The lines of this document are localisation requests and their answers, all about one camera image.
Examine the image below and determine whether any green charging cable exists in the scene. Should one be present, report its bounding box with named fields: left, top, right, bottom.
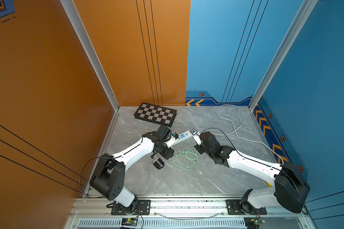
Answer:
left=173, top=148, right=200, bottom=171

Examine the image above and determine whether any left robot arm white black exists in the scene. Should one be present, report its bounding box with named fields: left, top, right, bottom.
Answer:
left=89, top=125, right=179, bottom=214

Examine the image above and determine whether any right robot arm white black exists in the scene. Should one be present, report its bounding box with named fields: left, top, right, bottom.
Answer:
left=192, top=131, right=311, bottom=214

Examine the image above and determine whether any white blue power strip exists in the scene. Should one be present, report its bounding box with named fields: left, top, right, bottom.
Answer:
left=172, top=131, right=193, bottom=146

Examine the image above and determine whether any black white chessboard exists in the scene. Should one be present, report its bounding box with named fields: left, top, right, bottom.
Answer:
left=134, top=103, right=177, bottom=127

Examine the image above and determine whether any left green circuit board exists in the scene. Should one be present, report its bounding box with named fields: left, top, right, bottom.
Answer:
left=121, top=218, right=138, bottom=228

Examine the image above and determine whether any green circuit board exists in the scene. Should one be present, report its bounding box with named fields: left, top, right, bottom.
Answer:
left=121, top=218, right=138, bottom=228
left=244, top=218, right=266, bottom=229

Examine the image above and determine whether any right green circuit board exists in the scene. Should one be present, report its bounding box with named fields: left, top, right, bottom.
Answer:
left=244, top=218, right=266, bottom=229

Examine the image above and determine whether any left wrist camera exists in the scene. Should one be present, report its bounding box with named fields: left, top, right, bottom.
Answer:
left=166, top=133, right=179, bottom=148

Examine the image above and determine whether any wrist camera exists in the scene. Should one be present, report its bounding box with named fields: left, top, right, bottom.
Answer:
left=166, top=133, right=179, bottom=148
left=190, top=128, right=202, bottom=146

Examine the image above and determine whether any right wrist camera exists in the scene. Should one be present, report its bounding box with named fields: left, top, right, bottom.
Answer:
left=190, top=128, right=202, bottom=146

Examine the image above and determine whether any white power strip cord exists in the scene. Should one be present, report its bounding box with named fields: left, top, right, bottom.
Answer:
left=191, top=104, right=285, bottom=164

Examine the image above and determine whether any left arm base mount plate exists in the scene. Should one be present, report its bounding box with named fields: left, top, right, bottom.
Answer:
left=111, top=199, right=151, bottom=216

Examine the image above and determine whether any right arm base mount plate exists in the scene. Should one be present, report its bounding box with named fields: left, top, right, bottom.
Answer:
left=226, top=199, right=267, bottom=215

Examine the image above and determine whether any aluminium front rail frame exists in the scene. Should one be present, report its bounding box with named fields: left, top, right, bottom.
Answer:
left=65, top=195, right=316, bottom=229

